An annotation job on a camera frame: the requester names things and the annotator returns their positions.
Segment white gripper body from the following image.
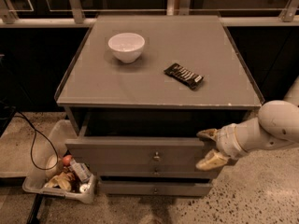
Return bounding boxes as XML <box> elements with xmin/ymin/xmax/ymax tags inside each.
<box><xmin>216</xmin><ymin>123</ymin><xmax>248</xmax><ymax>160</ymax></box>

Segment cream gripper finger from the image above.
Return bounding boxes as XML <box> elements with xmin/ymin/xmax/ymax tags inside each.
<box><xmin>195</xmin><ymin>149</ymin><xmax>229</xmax><ymax>171</ymax></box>
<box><xmin>196</xmin><ymin>129</ymin><xmax>218</xmax><ymax>141</ymax></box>

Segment grey top drawer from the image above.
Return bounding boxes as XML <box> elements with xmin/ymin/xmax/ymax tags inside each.
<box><xmin>67</xmin><ymin>108</ymin><xmax>239</xmax><ymax>173</ymax></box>

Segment grey drawer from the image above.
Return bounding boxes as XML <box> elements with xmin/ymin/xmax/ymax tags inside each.
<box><xmin>99</xmin><ymin>181</ymin><xmax>212</xmax><ymax>197</ymax></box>
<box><xmin>96</xmin><ymin>167</ymin><xmax>221</xmax><ymax>179</ymax></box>
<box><xmin>67</xmin><ymin>108</ymin><xmax>239</xmax><ymax>173</ymax></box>

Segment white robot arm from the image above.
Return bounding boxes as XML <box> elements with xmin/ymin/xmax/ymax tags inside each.
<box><xmin>195</xmin><ymin>100</ymin><xmax>299</xmax><ymax>171</ymax></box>

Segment grey drawer cabinet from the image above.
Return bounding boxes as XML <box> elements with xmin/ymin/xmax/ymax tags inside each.
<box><xmin>55</xmin><ymin>16</ymin><xmax>263</xmax><ymax>185</ymax></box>

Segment grey bottom drawer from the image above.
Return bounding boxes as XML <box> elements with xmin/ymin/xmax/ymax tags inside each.
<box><xmin>99</xmin><ymin>181</ymin><xmax>212</xmax><ymax>197</ymax></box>

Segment grey middle drawer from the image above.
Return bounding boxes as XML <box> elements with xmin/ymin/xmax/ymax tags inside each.
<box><xmin>96</xmin><ymin>167</ymin><xmax>221</xmax><ymax>179</ymax></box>

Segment black snack bar wrapper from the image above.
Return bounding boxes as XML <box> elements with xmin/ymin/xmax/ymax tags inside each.
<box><xmin>164</xmin><ymin>63</ymin><xmax>204</xmax><ymax>91</ymax></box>

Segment white ceramic bowl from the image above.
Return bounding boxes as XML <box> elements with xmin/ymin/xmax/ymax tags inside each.
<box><xmin>108</xmin><ymin>33</ymin><xmax>145</xmax><ymax>63</ymax></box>

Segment silver drink can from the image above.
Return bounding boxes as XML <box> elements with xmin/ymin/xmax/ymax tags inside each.
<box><xmin>70</xmin><ymin>159</ymin><xmax>92</xmax><ymax>183</ymax></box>

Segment red apple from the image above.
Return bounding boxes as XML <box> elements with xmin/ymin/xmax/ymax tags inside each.
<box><xmin>62</xmin><ymin>155</ymin><xmax>72</xmax><ymax>166</ymax></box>

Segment yellow snack bag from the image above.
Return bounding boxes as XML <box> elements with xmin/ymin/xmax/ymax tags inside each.
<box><xmin>45</xmin><ymin>173</ymin><xmax>76</xmax><ymax>191</ymax></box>

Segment clear plastic bin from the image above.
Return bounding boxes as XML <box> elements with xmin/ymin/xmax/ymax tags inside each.
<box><xmin>22</xmin><ymin>119</ymin><xmax>96</xmax><ymax>203</ymax></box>

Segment black cable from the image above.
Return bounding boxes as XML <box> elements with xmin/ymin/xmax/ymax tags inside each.
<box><xmin>0</xmin><ymin>100</ymin><xmax>60</xmax><ymax>171</ymax></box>

